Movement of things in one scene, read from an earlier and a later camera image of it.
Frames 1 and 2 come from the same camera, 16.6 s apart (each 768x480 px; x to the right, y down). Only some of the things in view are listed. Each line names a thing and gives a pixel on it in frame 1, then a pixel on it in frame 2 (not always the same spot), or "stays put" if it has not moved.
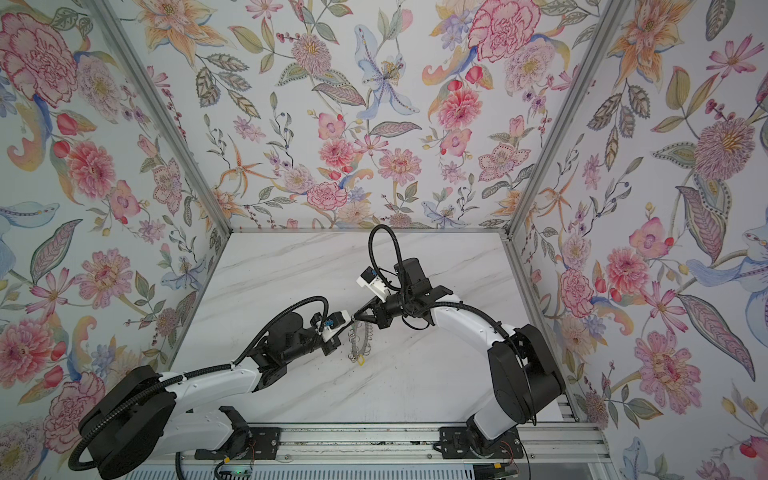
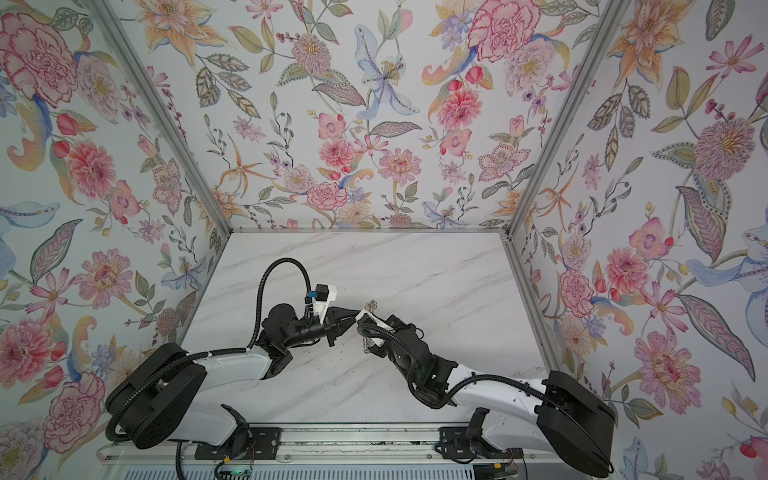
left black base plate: (260, 443) stays put
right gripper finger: (381, 322) → (379, 348)
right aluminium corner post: (612, 11) stays put
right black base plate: (458, 442) stays put
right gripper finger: (376, 304) → (367, 322)
